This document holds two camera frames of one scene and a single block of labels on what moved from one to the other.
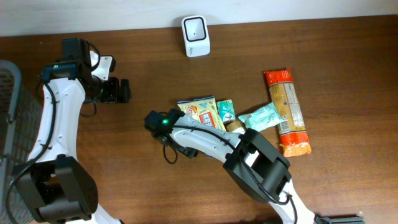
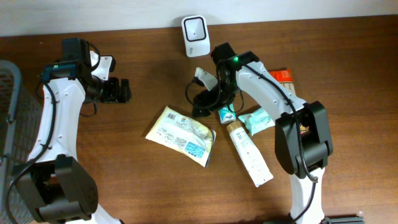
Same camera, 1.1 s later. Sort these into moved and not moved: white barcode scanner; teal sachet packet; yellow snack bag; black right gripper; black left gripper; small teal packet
Moved: black right gripper; yellow snack bag
Not moved: small teal packet; teal sachet packet; black left gripper; white barcode scanner
